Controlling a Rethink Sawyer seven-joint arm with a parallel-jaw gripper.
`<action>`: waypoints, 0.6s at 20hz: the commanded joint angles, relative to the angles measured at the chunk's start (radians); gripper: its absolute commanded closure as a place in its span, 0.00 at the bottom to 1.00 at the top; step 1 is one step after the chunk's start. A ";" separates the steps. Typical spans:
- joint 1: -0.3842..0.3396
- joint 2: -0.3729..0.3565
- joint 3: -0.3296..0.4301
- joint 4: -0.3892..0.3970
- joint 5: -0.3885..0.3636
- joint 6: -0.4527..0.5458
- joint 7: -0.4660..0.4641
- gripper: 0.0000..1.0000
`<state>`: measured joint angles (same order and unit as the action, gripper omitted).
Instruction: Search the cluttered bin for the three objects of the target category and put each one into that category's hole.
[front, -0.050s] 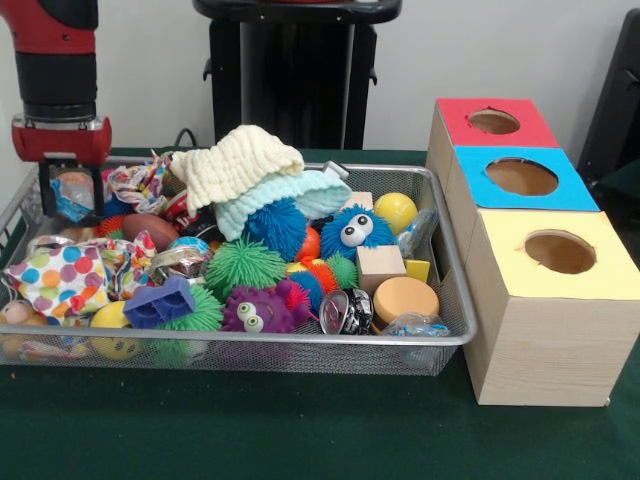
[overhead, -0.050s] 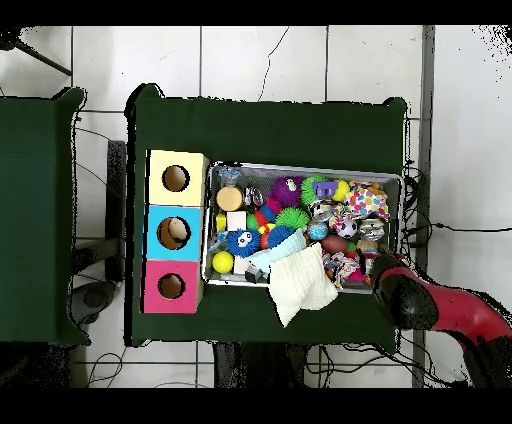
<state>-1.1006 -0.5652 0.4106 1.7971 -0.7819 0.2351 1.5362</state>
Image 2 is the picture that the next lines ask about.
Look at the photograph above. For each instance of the cream waffle cloth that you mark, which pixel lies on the cream waffle cloth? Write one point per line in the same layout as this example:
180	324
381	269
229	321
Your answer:
300	284

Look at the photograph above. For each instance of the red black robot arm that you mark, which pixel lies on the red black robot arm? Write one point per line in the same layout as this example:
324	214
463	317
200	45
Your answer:
448	308

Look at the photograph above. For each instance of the clear mesh bin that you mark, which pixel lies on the clear mesh bin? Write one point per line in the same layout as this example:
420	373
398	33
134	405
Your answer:
210	276

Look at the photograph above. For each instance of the wooden box with three holes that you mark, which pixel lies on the wooden box with three holes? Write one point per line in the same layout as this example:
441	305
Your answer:
157	234

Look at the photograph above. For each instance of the black silver round toy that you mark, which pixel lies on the black silver round toy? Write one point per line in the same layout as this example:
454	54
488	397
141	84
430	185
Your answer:
254	197

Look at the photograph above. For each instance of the round wooden disc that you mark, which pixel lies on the round wooden disc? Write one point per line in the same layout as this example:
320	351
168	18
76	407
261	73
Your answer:
229	198

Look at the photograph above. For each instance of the blue fuzzy ball with eyes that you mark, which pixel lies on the blue fuzzy ball with eyes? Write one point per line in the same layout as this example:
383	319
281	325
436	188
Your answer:
242	242

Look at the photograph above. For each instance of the purple spiky ball with eyes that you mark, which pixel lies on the purple spiky ball with eyes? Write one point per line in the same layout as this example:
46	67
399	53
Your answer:
286	192

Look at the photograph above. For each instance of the small green spiky ball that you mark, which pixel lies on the small green spiky ball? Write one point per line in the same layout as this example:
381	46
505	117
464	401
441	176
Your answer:
292	218

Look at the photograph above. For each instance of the yellow block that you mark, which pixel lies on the yellow block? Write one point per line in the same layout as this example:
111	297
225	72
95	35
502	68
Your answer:
220	222

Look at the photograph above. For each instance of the mint green knit cloth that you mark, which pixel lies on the mint green knit cloth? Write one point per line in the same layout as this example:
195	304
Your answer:
276	250

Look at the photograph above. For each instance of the clear crumpled plastic packet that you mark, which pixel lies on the clear crumpled plastic packet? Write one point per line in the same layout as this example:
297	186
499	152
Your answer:
230	172

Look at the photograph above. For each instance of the large green spiky ball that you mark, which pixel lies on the large green spiky ball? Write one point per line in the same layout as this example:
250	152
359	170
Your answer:
307	192

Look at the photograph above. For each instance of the blue globe ball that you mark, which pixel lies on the blue globe ball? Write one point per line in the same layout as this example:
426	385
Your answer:
318	230

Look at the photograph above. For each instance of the purple plastic block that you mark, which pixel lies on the purple plastic block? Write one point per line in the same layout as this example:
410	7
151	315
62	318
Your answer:
325	190

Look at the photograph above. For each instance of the brown toy football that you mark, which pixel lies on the brown toy football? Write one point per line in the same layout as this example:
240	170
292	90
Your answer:
334	244

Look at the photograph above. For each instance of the yellow smiley ball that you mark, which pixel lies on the yellow smiley ball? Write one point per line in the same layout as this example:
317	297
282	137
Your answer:
342	190

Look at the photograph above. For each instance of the small black white soccer ball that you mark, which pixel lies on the small black white soccer ball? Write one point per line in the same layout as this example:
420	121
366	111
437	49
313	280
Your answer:
346	227

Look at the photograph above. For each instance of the polka dot cloth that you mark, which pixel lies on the polka dot cloth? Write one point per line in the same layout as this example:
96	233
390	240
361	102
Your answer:
368	202

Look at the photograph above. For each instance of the pink spiky ball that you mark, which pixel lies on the pink spiky ball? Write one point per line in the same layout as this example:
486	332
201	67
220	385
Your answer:
356	274

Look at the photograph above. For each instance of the green cloth side table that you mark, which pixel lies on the green cloth side table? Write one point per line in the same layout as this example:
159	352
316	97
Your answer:
36	216

